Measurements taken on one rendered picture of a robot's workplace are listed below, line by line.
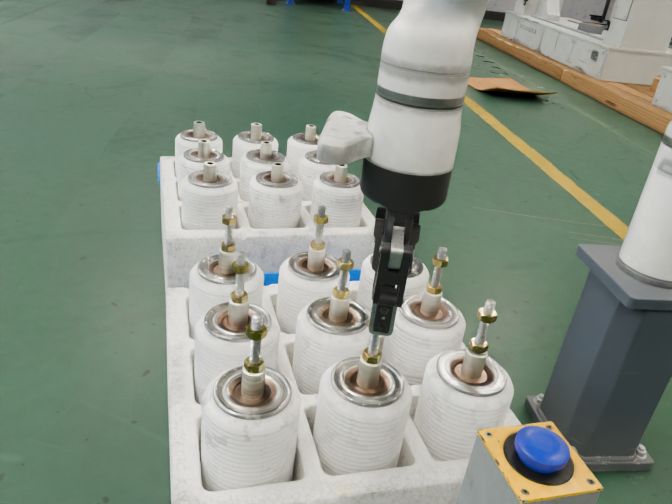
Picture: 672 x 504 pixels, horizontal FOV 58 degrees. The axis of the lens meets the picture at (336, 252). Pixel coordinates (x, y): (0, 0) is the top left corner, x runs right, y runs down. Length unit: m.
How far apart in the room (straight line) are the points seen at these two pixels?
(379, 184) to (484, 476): 0.24
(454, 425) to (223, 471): 0.24
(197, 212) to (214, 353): 0.42
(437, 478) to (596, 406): 0.35
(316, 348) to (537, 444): 0.29
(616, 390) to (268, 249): 0.58
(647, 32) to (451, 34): 3.55
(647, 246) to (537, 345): 0.44
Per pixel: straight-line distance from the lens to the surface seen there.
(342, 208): 1.09
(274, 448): 0.60
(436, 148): 0.48
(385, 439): 0.63
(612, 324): 0.88
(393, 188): 0.48
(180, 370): 0.74
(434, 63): 0.46
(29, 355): 1.10
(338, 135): 0.48
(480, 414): 0.65
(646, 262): 0.86
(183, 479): 0.63
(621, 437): 1.00
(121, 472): 0.88
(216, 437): 0.60
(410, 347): 0.74
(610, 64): 3.93
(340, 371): 0.63
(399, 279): 0.48
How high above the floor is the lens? 0.65
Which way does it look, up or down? 28 degrees down
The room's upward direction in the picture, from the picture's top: 7 degrees clockwise
